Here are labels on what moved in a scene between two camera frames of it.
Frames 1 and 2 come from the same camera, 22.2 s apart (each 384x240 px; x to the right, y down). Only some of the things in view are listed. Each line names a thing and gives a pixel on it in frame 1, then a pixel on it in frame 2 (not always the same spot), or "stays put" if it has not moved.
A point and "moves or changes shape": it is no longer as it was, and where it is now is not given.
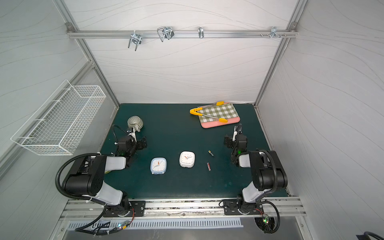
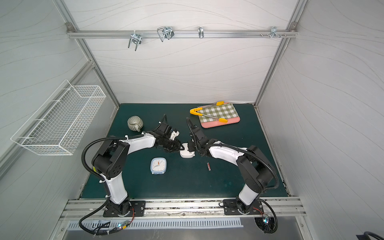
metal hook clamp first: (135, 38) stays put
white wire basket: (58, 127) stays put
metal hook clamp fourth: (274, 32) stays put
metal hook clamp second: (167, 32) stays put
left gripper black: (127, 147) → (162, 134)
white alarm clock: (187, 159) moves or changes shape
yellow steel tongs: (194, 111) stays put
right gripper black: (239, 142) → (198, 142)
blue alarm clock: (158, 165) stays put
